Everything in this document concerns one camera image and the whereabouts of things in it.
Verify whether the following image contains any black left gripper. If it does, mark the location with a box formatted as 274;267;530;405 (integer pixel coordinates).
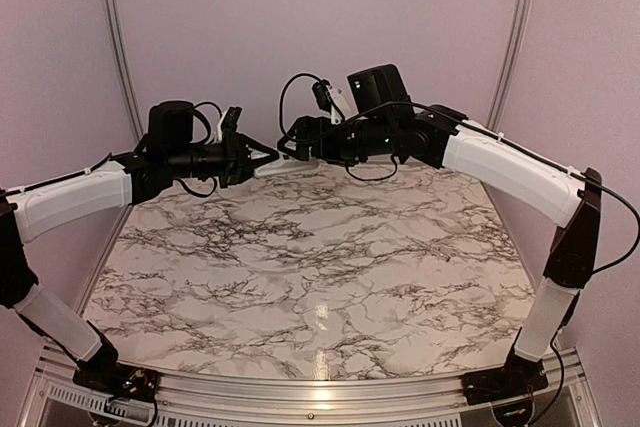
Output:
167;126;280;187

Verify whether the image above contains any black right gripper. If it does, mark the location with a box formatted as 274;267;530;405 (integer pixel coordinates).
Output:
275;115;393;168

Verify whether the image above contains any white remote control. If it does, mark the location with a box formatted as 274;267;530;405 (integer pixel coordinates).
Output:
254;158;319;178

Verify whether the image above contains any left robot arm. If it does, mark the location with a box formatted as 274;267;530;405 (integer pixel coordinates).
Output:
1;100;279;392

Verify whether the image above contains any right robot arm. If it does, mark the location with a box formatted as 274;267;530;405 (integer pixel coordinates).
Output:
278;64;601;395

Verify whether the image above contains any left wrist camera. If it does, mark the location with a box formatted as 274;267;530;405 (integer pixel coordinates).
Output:
214;107;242;142

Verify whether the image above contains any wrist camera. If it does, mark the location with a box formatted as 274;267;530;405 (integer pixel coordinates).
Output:
312;79;350;125
214;107;242;142

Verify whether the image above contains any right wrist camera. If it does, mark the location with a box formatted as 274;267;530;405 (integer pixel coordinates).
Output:
312;79;350;125

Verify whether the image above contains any left camera cable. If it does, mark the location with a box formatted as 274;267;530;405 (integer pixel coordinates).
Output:
0;101;226;198

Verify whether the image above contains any camera cable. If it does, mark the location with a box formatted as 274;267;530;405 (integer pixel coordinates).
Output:
278;72;640;278
0;101;226;198

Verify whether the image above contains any right aluminium frame post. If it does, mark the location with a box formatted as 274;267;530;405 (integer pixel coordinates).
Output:
487;0;532;130

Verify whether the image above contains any aluminium frame post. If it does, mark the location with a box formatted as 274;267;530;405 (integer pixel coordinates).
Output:
487;0;532;130
102;0;144;142

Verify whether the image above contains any front aluminium rail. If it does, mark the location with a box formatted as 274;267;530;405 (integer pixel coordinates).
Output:
18;345;602;426

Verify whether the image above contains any left aluminium frame post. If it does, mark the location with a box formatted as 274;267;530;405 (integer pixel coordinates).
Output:
102;0;144;142

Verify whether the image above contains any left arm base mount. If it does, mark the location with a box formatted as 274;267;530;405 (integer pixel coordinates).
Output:
73;363;161;403

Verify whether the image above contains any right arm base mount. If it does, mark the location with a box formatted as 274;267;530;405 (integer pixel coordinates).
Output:
461;367;549;405

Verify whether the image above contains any right camera cable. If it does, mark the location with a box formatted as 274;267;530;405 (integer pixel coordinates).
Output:
278;72;640;278

